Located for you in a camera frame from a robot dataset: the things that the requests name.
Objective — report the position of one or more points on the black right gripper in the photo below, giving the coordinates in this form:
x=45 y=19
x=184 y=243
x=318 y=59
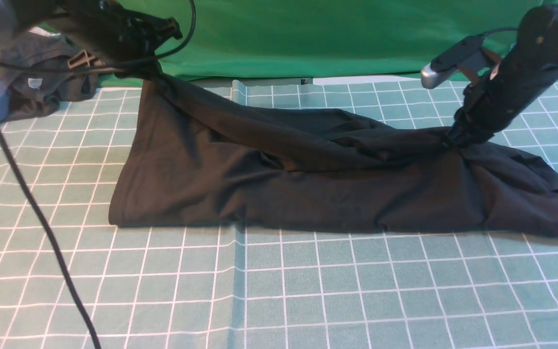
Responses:
x=489 y=107

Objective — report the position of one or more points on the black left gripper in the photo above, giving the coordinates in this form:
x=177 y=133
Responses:
x=120 y=38

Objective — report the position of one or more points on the dark gray long-sleeve top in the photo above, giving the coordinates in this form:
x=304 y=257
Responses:
x=198 y=158

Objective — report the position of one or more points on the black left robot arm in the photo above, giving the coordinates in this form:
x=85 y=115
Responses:
x=18 y=16

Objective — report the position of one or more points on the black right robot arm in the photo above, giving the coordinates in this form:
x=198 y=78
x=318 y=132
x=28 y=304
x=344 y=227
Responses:
x=533 y=61

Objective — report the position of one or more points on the green backdrop cloth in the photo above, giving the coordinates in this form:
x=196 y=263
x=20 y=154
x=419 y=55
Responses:
x=331 y=38

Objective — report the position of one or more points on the white crumpled garment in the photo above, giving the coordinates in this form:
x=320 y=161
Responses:
x=43 y=32

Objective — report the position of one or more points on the dark brown crumpled garment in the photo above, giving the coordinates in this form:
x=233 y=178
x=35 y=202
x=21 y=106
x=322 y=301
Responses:
x=40 y=94

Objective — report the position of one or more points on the green checkered tablecloth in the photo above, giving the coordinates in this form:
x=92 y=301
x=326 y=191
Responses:
x=250 y=288

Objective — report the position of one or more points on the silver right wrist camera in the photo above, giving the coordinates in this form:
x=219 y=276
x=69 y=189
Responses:
x=468 y=56

